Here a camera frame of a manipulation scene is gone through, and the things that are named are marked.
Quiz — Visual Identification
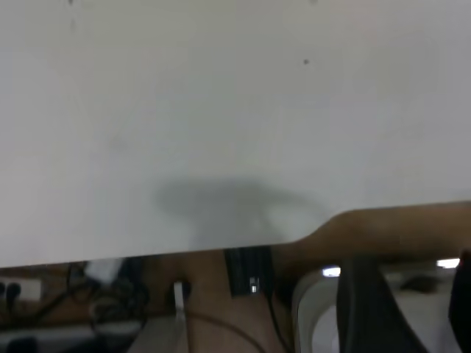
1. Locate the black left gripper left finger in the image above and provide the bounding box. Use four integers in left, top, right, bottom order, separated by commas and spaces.
336, 257, 428, 353

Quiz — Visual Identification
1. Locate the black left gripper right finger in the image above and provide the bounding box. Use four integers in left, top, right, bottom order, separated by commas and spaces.
448, 249, 471, 353

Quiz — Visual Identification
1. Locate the white curved plastic object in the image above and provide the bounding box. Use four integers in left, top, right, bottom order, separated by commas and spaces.
292, 264, 343, 353

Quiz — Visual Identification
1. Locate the black electronics box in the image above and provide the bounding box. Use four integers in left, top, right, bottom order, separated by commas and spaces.
223, 246, 276, 299

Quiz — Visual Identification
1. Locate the white power strip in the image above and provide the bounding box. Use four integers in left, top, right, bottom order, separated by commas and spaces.
0, 278, 42, 302

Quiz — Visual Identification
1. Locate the black power plug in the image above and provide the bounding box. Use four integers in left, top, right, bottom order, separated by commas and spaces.
1, 282, 20, 313

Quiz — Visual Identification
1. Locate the thin black cable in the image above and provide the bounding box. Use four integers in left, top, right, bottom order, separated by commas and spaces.
265, 293, 292, 353

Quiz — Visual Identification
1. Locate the thin brown cable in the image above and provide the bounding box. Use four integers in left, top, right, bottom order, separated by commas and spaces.
183, 311, 284, 353

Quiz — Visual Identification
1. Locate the white cable connector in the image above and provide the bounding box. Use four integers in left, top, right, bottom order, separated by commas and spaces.
172, 281, 187, 323

